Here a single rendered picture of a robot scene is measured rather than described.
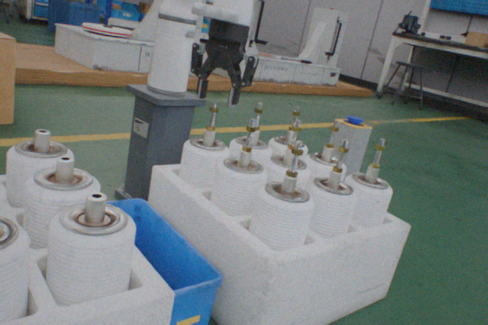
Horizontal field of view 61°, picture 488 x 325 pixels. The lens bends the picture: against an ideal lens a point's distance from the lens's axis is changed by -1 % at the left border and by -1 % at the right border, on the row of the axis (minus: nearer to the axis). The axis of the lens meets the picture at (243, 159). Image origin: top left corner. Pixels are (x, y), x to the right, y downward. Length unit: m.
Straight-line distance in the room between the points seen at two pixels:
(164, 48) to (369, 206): 0.57
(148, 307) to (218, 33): 0.49
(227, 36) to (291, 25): 6.34
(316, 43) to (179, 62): 3.35
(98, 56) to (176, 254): 1.95
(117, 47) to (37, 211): 2.11
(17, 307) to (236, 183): 0.39
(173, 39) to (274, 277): 0.60
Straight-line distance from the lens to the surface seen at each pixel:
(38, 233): 0.61
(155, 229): 0.84
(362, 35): 6.39
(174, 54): 1.01
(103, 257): 0.49
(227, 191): 0.74
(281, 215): 0.65
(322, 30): 4.34
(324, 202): 0.74
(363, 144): 1.10
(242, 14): 0.79
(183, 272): 0.77
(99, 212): 0.50
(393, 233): 0.87
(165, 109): 1.00
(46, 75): 2.42
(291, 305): 0.71
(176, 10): 1.01
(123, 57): 2.68
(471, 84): 5.76
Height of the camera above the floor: 0.50
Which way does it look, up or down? 18 degrees down
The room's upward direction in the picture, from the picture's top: 12 degrees clockwise
